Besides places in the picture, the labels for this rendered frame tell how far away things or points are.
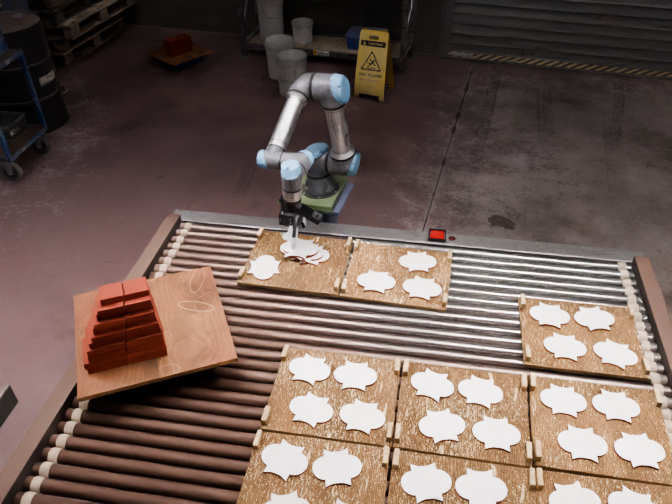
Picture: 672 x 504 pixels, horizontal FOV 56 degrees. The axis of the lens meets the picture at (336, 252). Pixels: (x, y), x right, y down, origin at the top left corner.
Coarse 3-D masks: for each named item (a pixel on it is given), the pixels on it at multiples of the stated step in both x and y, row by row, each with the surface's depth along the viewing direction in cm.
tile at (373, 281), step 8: (376, 272) 255; (384, 272) 255; (360, 280) 251; (368, 280) 251; (376, 280) 251; (384, 280) 251; (392, 280) 251; (368, 288) 247; (376, 288) 247; (384, 288) 247; (392, 288) 248
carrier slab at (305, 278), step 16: (272, 240) 274; (320, 240) 273; (336, 240) 273; (256, 256) 265; (272, 256) 265; (336, 256) 265; (288, 272) 257; (304, 272) 257; (320, 272) 257; (336, 272) 257; (272, 288) 251; (288, 288) 249; (304, 288) 249; (320, 288) 249
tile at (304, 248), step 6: (300, 240) 267; (306, 240) 267; (312, 240) 267; (288, 246) 264; (300, 246) 264; (306, 246) 264; (312, 246) 264; (288, 252) 261; (294, 252) 261; (300, 252) 261; (306, 252) 260; (312, 252) 260
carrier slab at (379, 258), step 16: (352, 256) 265; (368, 256) 265; (384, 256) 264; (400, 256) 264; (432, 256) 264; (352, 272) 257; (368, 272) 256; (400, 272) 256; (416, 272) 256; (432, 272) 256; (448, 272) 256; (352, 288) 249; (400, 288) 249; (448, 288) 248; (400, 304) 242; (416, 304) 241; (432, 304) 241
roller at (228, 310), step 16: (288, 320) 239; (304, 320) 239; (320, 320) 238; (336, 320) 237; (352, 320) 237; (432, 336) 232; (448, 336) 231; (464, 336) 231; (480, 336) 230; (496, 336) 230
